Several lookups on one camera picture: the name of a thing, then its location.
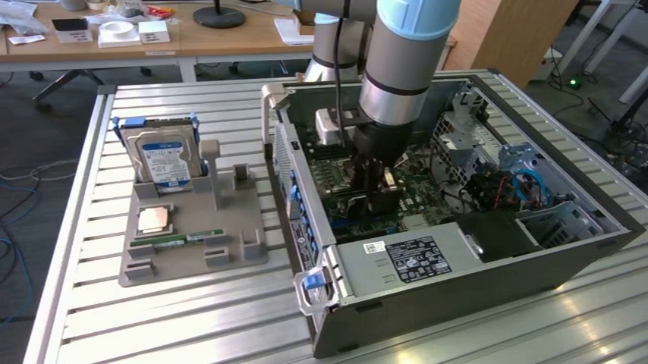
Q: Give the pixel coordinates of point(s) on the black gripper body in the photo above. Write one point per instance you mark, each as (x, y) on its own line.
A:
(382, 142)

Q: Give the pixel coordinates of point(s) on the green graphics card black fan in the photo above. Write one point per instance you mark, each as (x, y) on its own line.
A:
(354, 206)

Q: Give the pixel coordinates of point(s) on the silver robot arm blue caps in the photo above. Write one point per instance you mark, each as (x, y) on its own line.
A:
(399, 57)

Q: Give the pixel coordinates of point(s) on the CPU socket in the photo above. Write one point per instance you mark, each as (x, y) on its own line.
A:
(346, 172)

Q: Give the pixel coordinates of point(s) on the green motherboard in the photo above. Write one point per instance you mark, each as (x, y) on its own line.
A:
(419, 197)

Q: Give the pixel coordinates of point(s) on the black RAM slot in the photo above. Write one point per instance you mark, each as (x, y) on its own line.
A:
(328, 149)
(331, 153)

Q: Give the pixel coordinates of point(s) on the blue expansion slot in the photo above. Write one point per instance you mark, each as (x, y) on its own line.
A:
(346, 221)
(388, 227)

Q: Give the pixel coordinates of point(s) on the silver chipset heatsink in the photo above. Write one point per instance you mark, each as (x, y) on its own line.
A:
(416, 223)

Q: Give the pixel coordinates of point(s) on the blue expansion card retainer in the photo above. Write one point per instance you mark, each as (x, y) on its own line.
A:
(294, 186)

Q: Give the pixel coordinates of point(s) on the perforated metal drive cage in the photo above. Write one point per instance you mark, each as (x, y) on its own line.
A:
(458, 151)

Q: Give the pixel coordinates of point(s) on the grey power supply unit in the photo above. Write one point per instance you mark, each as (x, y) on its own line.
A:
(364, 273)

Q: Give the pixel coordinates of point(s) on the blue case latch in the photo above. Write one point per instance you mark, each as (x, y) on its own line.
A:
(314, 282)

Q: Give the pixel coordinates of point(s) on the grey open PC case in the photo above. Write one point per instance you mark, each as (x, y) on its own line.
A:
(455, 303)

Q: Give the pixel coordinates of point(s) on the white paper stack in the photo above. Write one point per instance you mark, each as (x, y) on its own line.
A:
(291, 36)

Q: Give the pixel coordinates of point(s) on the metal disk bay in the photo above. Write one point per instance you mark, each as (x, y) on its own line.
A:
(557, 227)

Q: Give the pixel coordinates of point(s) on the grey plastic parts rack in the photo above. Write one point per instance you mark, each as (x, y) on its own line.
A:
(192, 212)

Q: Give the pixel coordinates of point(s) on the brown cardboard box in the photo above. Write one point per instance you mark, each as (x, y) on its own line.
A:
(306, 19)

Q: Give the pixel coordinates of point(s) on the wooden cabinet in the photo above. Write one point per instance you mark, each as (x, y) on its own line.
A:
(515, 38)

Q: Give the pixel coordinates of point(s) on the hard disk with blue carrier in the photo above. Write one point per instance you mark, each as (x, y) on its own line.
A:
(159, 159)

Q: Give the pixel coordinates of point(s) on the green RAM stick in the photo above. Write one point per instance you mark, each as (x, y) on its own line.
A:
(176, 239)

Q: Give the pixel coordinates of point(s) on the power strip with green light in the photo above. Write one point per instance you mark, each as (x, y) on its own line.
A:
(573, 82)

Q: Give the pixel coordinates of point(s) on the wooden desk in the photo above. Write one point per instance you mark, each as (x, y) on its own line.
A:
(50, 51)
(227, 38)

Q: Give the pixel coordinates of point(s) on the silver CPU chip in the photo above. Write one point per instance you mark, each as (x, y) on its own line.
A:
(152, 220)

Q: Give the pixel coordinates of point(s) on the black round lamp base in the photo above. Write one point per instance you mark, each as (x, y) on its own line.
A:
(217, 19)

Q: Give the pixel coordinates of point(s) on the white cube box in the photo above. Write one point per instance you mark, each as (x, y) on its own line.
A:
(153, 32)

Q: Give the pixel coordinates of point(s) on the red small item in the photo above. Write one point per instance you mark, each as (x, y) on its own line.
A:
(159, 12)

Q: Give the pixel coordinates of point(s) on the flat white box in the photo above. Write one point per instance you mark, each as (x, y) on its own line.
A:
(119, 42)

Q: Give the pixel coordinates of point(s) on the white tape roll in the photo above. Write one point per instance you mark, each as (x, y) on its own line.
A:
(116, 35)

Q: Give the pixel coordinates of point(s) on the black office chair base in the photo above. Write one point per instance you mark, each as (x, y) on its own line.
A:
(65, 77)

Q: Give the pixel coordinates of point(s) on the white box with black lid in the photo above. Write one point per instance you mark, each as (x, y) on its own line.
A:
(73, 34)

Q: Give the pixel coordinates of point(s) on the grey cup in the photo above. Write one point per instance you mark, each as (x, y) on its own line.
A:
(73, 4)

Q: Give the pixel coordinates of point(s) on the white paper label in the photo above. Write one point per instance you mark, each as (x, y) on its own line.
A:
(25, 39)

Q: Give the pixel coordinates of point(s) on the clear plastic bag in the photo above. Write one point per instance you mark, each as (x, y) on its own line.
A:
(20, 19)

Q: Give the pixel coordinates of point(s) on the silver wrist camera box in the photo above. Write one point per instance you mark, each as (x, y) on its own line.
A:
(328, 130)

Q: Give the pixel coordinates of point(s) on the white table frame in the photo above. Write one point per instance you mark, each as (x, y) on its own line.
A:
(609, 43)

